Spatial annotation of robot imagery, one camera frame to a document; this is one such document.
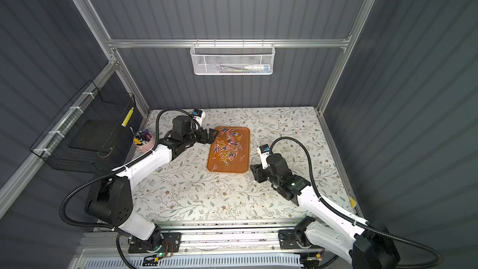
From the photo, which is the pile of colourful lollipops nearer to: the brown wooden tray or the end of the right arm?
the brown wooden tray

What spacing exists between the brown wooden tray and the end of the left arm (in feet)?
0.67

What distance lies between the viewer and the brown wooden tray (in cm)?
96

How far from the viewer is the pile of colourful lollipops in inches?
39.0

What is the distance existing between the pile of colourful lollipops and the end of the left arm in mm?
206

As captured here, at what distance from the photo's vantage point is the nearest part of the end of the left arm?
755 mm
